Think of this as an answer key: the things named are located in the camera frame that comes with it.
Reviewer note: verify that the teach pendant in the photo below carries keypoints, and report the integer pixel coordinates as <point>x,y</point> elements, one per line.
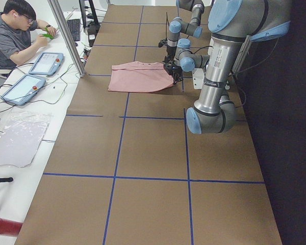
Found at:
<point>47,64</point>
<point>23,90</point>

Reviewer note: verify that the brown paper table cover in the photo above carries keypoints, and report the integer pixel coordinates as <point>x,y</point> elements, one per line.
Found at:
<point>125,169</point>

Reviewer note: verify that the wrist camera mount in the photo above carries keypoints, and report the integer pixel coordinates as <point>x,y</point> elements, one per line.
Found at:
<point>168,67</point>
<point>163,42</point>

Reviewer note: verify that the clear plastic bag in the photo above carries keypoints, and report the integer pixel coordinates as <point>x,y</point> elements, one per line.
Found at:
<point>20,140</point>

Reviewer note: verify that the red cylinder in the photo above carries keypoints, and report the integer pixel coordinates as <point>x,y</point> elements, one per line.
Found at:
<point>9,227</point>

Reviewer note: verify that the seated person grey shirt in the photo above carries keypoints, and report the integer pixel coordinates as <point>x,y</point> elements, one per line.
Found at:
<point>17,19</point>

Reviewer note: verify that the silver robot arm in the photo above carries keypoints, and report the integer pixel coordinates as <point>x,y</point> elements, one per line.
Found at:
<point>230,23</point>
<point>178,26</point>

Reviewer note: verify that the black box with label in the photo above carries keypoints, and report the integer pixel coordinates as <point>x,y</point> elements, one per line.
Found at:
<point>92,33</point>

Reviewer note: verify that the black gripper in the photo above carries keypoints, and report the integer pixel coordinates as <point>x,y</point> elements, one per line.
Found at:
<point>174,70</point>
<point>171,51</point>

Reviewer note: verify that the aluminium frame post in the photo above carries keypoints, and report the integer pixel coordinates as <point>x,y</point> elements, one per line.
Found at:
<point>63,27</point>

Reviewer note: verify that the upper teach pendant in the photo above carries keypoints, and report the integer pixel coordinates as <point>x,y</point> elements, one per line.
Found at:
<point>47,64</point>

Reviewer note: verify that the black keyboard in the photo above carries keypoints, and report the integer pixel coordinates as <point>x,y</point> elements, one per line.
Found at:
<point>74,26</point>

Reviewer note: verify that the lower teach pendant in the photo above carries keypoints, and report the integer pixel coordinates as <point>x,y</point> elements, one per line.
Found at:
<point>23,90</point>

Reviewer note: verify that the pink snoopy t-shirt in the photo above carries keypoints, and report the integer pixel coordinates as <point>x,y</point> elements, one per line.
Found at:
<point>139,77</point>

